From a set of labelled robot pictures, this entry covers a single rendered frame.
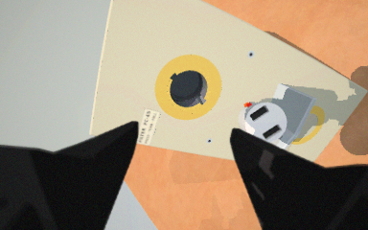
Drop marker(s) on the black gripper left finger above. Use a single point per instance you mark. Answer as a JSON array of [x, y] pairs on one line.
[[73, 188]]

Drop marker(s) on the beige service panel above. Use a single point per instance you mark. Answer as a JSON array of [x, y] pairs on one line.
[[183, 69]]

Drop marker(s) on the white round cartridge with two slots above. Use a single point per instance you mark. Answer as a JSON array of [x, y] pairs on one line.
[[263, 120]]

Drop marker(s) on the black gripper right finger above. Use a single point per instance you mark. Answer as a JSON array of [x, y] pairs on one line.
[[289, 192]]

